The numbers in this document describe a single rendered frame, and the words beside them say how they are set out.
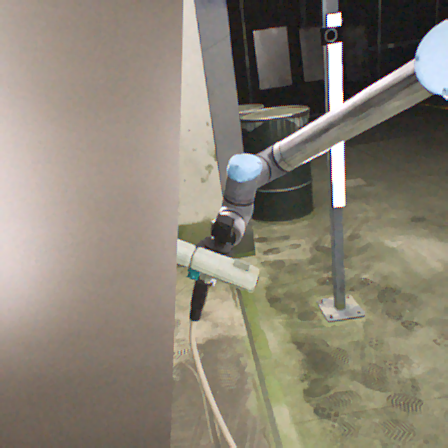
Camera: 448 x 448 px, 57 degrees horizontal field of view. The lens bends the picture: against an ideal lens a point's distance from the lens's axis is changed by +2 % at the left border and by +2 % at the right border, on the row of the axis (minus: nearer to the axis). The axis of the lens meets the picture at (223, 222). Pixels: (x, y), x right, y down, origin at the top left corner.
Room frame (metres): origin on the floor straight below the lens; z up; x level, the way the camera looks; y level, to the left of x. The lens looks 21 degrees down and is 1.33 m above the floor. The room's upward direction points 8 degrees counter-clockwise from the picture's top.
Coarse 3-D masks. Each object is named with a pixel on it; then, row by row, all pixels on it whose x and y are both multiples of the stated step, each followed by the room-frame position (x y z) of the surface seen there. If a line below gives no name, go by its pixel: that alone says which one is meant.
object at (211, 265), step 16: (192, 256) 0.82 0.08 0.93; (208, 256) 0.82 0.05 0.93; (224, 256) 0.83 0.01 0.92; (208, 272) 0.80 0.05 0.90; (224, 272) 0.79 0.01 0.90; (240, 272) 0.78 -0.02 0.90; (256, 272) 0.79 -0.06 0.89; (208, 288) 0.85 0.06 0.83; (240, 288) 0.79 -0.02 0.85; (192, 304) 0.85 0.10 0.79; (192, 320) 0.87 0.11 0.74
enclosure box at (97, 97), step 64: (0, 0) 0.42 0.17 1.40; (64, 0) 0.43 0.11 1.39; (128, 0) 0.44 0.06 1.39; (0, 64) 0.42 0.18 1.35; (64, 64) 0.43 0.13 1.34; (128, 64) 0.44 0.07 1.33; (0, 128) 0.42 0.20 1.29; (64, 128) 0.42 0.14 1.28; (128, 128) 0.43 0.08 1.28; (0, 192) 0.41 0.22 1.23; (64, 192) 0.42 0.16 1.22; (128, 192) 0.43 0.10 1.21; (0, 256) 0.41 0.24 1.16; (64, 256) 0.42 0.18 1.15; (128, 256) 0.43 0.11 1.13; (0, 320) 0.41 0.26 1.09; (64, 320) 0.42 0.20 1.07; (128, 320) 0.43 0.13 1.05; (0, 384) 0.40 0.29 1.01; (64, 384) 0.41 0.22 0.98; (128, 384) 0.42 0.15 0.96
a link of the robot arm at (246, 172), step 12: (240, 156) 1.10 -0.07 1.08; (252, 156) 1.11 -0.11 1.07; (228, 168) 1.08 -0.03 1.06; (240, 168) 1.05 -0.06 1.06; (252, 168) 1.05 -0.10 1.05; (264, 168) 1.10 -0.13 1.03; (228, 180) 1.08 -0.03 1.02; (240, 180) 1.05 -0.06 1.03; (252, 180) 1.05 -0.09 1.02; (264, 180) 1.10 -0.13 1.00; (228, 192) 1.08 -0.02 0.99; (240, 192) 1.06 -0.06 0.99; (252, 192) 1.07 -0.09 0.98; (240, 204) 1.07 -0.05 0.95
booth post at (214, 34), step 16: (208, 0) 2.62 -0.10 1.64; (224, 0) 2.63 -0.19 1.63; (208, 16) 2.62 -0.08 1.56; (224, 16) 2.63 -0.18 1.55; (208, 32) 2.62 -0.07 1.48; (224, 32) 2.62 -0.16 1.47; (208, 48) 2.62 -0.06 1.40; (224, 48) 2.62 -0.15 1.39; (208, 64) 2.62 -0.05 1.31; (224, 64) 2.62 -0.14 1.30; (208, 80) 2.62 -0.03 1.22; (224, 80) 2.62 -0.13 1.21; (208, 96) 2.63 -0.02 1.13; (224, 96) 2.62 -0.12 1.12; (224, 112) 2.62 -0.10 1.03; (224, 128) 2.62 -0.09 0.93; (240, 128) 2.63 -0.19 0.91; (224, 144) 2.62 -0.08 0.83; (240, 144) 2.63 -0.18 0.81; (224, 160) 2.62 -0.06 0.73; (224, 176) 2.62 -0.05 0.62; (240, 240) 2.62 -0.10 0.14; (240, 256) 2.62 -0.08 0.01
